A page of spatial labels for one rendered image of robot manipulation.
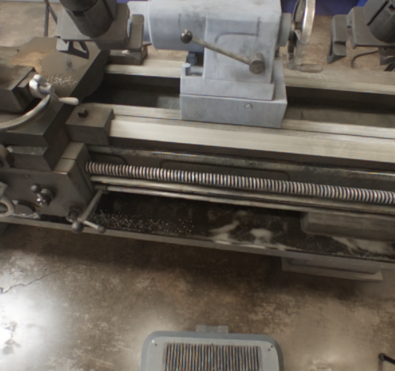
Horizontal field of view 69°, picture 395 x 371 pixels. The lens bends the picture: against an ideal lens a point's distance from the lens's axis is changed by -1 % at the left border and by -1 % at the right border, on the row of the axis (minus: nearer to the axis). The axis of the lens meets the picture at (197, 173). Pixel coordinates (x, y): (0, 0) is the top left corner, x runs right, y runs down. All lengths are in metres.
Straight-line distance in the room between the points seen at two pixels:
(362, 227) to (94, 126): 1.07
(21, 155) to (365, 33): 0.89
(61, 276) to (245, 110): 1.26
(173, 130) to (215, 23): 0.34
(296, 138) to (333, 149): 0.12
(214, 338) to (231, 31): 1.05
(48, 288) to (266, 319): 1.09
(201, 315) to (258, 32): 1.22
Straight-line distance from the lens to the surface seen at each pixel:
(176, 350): 1.23
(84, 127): 1.00
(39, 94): 0.94
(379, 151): 1.05
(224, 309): 1.53
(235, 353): 1.24
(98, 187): 1.13
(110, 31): 0.51
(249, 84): 0.93
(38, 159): 0.97
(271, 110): 0.96
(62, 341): 1.62
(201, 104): 0.95
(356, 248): 1.35
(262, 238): 1.24
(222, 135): 0.94
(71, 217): 1.13
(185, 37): 0.85
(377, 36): 0.54
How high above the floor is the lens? 1.48
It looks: 51 degrees down
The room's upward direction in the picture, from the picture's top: straight up
